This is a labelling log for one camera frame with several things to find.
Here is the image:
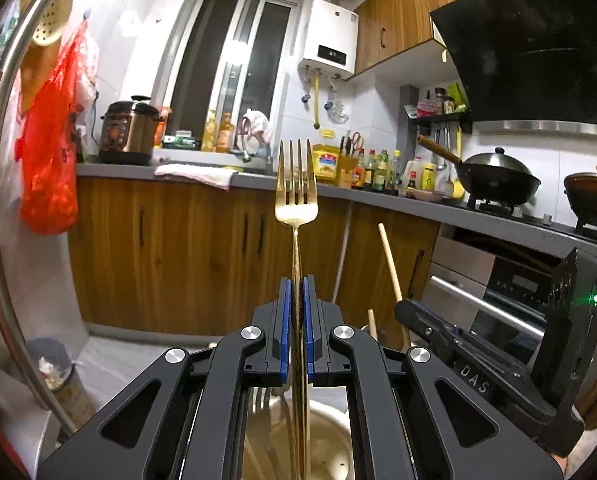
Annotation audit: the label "trash bin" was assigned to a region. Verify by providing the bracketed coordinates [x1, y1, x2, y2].
[26, 337, 96, 423]

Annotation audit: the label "kitchen window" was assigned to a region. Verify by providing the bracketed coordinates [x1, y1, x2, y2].
[166, 0, 299, 156]

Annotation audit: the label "white mop handle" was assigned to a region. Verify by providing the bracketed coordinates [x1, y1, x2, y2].
[331, 200, 353, 306]

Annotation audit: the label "red plastic bag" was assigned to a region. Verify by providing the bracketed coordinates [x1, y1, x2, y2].
[18, 24, 80, 237]

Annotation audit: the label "black range hood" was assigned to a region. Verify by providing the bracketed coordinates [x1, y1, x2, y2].
[429, 0, 597, 140]

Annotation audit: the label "yellow slotted ladle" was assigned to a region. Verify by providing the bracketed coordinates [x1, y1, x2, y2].
[17, 0, 74, 113]

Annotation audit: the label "electric pressure cooker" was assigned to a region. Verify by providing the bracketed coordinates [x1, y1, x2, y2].
[98, 95, 163, 166]

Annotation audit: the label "wooden wall cabinets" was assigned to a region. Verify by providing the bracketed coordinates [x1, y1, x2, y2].
[353, 0, 567, 77]

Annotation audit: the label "brown cooking pot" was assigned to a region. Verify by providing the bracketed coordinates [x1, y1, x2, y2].
[563, 160, 597, 226]

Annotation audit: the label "gas stove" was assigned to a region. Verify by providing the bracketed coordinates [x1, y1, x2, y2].
[466, 197, 597, 246]

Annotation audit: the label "yellow cooking oil jug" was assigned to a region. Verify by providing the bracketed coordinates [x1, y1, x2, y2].
[311, 143, 341, 184]

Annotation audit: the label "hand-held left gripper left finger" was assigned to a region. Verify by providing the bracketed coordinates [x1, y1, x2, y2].
[36, 275, 293, 480]

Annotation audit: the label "black spice shelf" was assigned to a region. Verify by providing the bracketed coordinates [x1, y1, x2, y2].
[403, 82, 473, 135]

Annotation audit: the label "row of sauce bottles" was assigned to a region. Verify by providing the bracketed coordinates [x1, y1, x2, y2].
[351, 147, 454, 196]

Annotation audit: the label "black wok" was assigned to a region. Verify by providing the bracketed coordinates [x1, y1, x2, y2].
[417, 135, 542, 207]

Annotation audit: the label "stainless steel oven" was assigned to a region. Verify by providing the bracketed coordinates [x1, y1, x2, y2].
[419, 235, 587, 376]

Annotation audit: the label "gold fork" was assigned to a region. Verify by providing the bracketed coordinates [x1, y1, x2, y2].
[274, 139, 319, 480]

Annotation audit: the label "amber oil bottle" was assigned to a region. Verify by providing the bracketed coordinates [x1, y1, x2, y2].
[216, 112, 235, 155]
[202, 110, 218, 153]

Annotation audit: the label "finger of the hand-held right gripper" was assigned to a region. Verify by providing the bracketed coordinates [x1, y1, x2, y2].
[395, 300, 460, 362]
[419, 310, 530, 377]

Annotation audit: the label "wooden knife block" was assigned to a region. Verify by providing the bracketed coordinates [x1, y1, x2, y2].
[337, 131, 364, 189]

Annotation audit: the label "white water heater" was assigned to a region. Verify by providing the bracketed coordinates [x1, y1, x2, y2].
[298, 0, 360, 81]

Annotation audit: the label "floral ceramic utensil holder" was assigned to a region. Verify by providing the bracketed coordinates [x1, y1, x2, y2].
[243, 392, 354, 480]

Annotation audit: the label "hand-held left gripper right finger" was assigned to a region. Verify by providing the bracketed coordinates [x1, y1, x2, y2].
[303, 275, 564, 480]

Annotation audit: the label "wooden base cabinets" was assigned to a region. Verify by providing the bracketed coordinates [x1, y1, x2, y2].
[68, 175, 442, 356]

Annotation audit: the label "white cloth on tap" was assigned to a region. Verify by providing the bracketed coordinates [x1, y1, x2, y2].
[240, 108, 274, 147]

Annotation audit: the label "white dish towel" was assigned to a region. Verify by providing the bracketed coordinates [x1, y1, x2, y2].
[154, 162, 238, 192]

